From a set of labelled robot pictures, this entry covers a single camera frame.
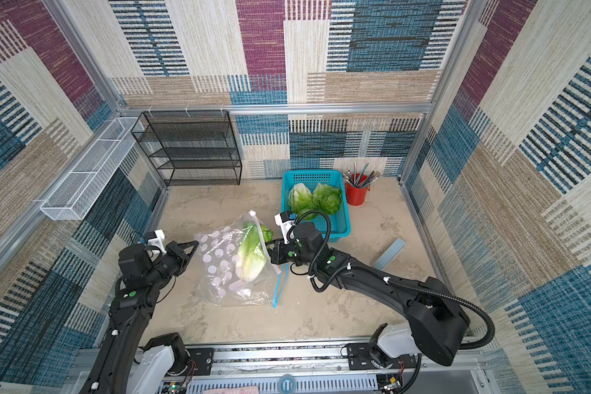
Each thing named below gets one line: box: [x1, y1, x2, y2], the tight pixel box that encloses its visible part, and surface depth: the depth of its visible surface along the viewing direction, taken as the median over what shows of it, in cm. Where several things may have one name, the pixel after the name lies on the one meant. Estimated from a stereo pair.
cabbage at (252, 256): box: [236, 221, 274, 282], surface depth 76 cm
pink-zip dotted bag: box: [195, 210, 282, 307], surface depth 77 cm
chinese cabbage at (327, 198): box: [312, 183, 343, 216], surface depth 102 cm
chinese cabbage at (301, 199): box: [288, 182, 321, 221], surface depth 104 cm
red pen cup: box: [344, 173, 372, 207], surface depth 109 cm
